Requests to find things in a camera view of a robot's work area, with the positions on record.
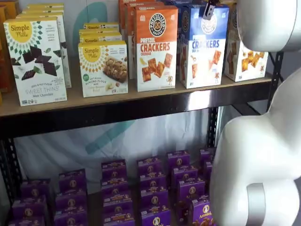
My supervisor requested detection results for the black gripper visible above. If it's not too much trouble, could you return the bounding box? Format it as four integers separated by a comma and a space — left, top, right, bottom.
202, 0, 221, 20

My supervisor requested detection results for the blue white pretzel crackers box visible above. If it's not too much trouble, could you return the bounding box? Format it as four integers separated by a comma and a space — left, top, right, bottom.
162, 0, 207, 6
177, 2, 190, 82
187, 3, 230, 90

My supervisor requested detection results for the orange cheddar pretzel crackers box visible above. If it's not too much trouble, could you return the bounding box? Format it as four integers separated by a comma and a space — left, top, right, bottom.
119, 0, 156, 36
124, 1, 165, 80
133, 5, 179, 92

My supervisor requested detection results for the yellow white pretzel crackers box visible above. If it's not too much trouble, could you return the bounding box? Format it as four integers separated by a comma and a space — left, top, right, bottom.
224, 3, 269, 82

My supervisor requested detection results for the Simple Mills almond bars box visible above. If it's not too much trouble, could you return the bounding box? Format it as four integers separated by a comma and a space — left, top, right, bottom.
79, 34, 123, 45
79, 28, 121, 37
78, 40, 129, 98
83, 22, 120, 31

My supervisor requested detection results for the purple Annie's snack box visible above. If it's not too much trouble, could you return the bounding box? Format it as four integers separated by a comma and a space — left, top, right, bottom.
54, 210, 89, 226
137, 156, 163, 176
140, 173, 166, 190
102, 188, 132, 205
204, 161, 214, 181
20, 179, 51, 198
101, 178, 129, 193
8, 216, 47, 226
175, 199, 215, 226
172, 166, 199, 186
11, 195, 49, 218
199, 148, 216, 165
101, 160, 127, 181
178, 180, 206, 201
140, 188, 169, 210
141, 208, 172, 226
167, 150, 190, 168
103, 202, 134, 218
55, 190, 88, 212
58, 169, 87, 193
103, 214, 135, 226

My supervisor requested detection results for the Simple Mills Sweet Thins box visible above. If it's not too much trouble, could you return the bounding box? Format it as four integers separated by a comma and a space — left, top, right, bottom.
28, 2, 64, 8
25, 6, 64, 11
22, 8, 64, 15
3, 16, 68, 106
16, 13, 72, 89

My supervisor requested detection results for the wooden metal shelf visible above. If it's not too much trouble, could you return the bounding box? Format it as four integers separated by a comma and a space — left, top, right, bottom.
0, 50, 285, 226

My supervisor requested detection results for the wooden shelf board with crackers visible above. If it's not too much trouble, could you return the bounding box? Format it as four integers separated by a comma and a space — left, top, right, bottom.
0, 55, 273, 118

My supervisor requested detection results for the yellow orange snack box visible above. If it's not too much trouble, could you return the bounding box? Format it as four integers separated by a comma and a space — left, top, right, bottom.
4, 0, 20, 19

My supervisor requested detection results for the white backdrop with teal logo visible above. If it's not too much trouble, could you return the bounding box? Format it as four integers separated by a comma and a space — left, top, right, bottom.
13, 0, 236, 189

